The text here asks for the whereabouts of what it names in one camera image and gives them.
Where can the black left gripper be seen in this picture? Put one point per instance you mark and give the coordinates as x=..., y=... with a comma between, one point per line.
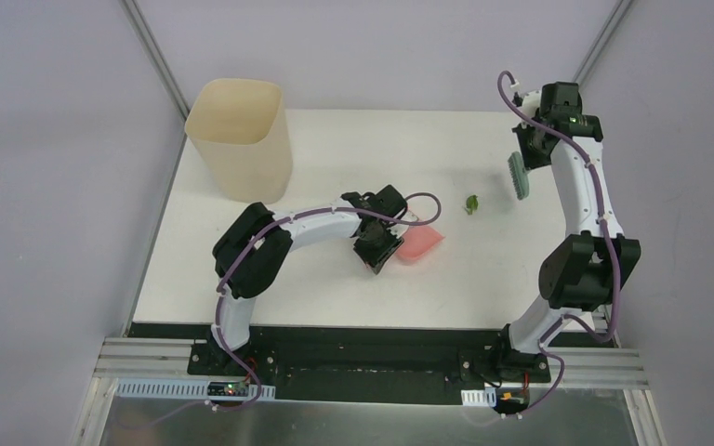
x=376, y=247

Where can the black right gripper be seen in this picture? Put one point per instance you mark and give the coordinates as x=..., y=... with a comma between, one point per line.
x=531, y=161

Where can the green hand brush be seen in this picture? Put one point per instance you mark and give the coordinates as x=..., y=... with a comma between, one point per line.
x=519, y=175

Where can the pink plastic dustpan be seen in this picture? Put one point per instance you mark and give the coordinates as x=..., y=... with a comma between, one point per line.
x=417, y=242

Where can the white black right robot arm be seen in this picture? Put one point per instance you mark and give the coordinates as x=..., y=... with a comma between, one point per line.
x=588, y=269

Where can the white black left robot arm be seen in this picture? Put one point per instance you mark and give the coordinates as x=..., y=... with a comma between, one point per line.
x=250, y=254

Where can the green paper scrap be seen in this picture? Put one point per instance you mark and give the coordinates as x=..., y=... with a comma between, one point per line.
x=471, y=204

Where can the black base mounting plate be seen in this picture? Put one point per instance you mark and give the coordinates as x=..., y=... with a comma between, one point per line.
x=397, y=366

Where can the beige plastic waste bin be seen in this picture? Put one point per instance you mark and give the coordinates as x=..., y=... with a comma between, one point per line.
x=239, y=128

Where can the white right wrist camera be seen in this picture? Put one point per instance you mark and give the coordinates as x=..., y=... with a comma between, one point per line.
x=527, y=103

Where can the right white cable duct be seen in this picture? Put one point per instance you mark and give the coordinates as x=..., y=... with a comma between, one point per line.
x=485, y=397

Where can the white cable duct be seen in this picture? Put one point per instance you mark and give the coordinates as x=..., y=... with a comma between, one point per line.
x=485, y=397
x=192, y=389

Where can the left white cable duct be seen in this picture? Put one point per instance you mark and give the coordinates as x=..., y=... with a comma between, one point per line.
x=192, y=389

